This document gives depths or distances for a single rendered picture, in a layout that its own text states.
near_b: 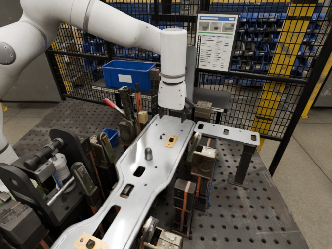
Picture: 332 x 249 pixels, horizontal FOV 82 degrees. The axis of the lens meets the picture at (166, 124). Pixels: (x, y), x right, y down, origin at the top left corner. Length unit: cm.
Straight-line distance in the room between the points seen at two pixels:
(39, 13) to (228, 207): 101
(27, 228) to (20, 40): 48
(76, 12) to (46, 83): 273
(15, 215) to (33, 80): 286
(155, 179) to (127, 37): 46
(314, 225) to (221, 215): 121
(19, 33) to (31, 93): 288
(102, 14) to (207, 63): 76
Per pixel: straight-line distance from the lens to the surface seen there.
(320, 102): 355
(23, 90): 356
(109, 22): 60
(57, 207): 75
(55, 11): 64
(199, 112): 99
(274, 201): 112
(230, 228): 97
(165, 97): 69
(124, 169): 73
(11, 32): 67
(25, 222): 63
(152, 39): 72
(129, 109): 84
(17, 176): 58
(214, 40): 118
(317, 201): 228
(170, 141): 82
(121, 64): 140
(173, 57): 62
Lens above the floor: 153
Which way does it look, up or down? 34 degrees down
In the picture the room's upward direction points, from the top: straight up
